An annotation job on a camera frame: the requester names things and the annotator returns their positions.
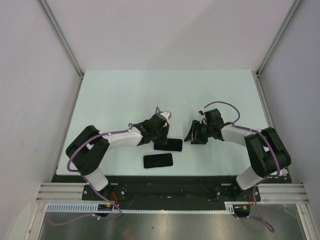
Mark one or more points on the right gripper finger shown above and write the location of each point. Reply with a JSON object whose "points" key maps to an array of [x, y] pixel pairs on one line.
{"points": [[190, 137], [198, 142]]}

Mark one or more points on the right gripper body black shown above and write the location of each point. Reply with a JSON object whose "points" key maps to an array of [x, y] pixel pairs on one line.
{"points": [[205, 131]]}

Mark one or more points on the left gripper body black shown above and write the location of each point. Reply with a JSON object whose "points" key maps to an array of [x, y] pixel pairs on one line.
{"points": [[159, 137]]}

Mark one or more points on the green-edged black phone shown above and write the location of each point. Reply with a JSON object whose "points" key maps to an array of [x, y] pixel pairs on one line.
{"points": [[170, 145]]}

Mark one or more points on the white-edged black phone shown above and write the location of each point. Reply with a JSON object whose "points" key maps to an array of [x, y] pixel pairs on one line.
{"points": [[158, 160]]}

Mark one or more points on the light blue phone case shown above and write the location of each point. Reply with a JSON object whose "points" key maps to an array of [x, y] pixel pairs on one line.
{"points": [[158, 161]]}

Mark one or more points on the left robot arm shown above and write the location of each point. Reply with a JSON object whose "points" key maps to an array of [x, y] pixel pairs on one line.
{"points": [[88, 149]]}

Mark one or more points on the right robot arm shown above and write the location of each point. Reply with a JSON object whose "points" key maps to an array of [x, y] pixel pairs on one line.
{"points": [[266, 151]]}

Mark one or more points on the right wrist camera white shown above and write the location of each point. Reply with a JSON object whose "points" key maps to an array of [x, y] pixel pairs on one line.
{"points": [[203, 119]]}

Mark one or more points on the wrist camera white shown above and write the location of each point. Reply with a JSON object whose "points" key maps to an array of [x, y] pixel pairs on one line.
{"points": [[166, 115], [203, 119]]}

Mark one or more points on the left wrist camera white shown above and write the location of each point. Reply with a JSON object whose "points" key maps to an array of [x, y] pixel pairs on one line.
{"points": [[166, 115]]}

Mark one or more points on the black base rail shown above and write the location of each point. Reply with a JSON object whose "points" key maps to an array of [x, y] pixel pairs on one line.
{"points": [[215, 188]]}

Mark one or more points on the white cable duct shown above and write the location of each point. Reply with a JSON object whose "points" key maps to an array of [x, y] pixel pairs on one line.
{"points": [[103, 208]]}

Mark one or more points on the left aluminium frame post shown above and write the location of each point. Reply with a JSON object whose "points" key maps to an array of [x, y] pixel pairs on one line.
{"points": [[50, 16]]}

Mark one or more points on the aluminium frame post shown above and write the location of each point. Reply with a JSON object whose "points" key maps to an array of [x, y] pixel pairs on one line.
{"points": [[50, 16], [294, 8]]}

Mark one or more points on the right aluminium frame post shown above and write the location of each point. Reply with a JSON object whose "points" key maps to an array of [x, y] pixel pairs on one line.
{"points": [[294, 8]]}

